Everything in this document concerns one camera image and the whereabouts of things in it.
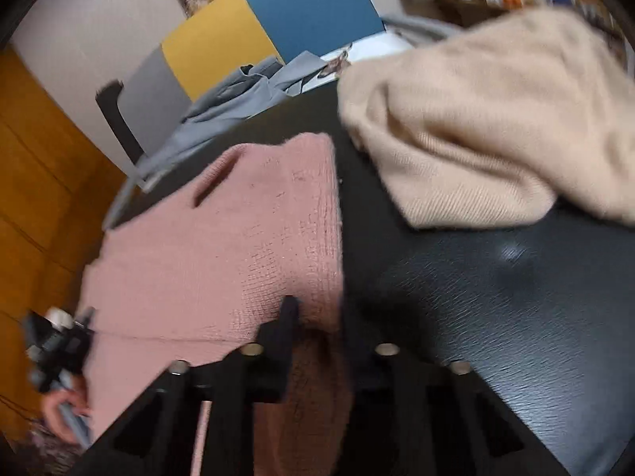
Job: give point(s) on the beige knit sweater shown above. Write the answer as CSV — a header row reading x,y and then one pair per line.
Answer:
x,y
471,124

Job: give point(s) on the person's left forearm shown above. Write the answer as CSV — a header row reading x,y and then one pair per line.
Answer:
x,y
34,451

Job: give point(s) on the wooden door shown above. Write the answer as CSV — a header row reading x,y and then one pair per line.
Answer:
x,y
44,198

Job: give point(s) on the white deer print cushion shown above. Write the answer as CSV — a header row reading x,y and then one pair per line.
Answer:
x,y
367,52

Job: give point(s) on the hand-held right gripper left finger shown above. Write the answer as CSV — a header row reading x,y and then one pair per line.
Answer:
x,y
285,337

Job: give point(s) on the grey yellow blue chair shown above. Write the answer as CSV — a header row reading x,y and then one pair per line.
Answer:
x,y
258,34

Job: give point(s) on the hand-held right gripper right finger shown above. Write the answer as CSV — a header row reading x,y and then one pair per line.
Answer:
x,y
397,372

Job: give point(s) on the person's left hand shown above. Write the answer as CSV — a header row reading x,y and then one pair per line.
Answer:
x,y
62,409

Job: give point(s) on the grey garment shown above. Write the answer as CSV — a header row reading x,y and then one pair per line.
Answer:
x,y
233,109

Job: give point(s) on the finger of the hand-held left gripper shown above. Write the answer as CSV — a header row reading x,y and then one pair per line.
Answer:
x,y
85,320

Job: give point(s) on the pink knit sweater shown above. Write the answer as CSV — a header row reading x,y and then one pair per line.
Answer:
x,y
223,258

